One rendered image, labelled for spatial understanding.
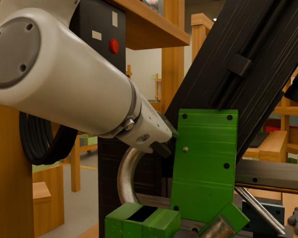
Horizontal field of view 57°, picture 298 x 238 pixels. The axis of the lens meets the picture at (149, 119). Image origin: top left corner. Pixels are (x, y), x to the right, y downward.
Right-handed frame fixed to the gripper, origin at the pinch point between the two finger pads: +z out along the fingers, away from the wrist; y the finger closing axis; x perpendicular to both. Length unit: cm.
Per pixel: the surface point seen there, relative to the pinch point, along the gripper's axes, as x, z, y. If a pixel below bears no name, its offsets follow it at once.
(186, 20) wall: -188, 805, 587
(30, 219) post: 31.2, -0.4, 2.8
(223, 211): 0.1, 6.4, -17.1
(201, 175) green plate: -0.6, 6.5, -10.0
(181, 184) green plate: 3.4, 6.7, -9.0
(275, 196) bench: -9, 87, -22
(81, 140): 219, 436, 276
